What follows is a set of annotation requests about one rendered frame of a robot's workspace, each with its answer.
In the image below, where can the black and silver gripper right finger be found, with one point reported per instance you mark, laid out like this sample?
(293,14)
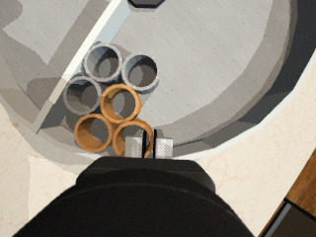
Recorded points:
(162,146)

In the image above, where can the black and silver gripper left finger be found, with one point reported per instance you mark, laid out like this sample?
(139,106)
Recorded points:
(135,146)

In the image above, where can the bronze bushing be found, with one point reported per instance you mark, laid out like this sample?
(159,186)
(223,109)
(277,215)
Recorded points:
(107,100)
(118,143)
(85,139)

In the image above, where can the grey round turntable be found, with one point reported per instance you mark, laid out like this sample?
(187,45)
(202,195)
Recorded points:
(218,58)

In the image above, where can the grey metal sleeve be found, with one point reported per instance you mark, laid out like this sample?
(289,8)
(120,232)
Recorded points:
(73,92)
(95,56)
(136,59)

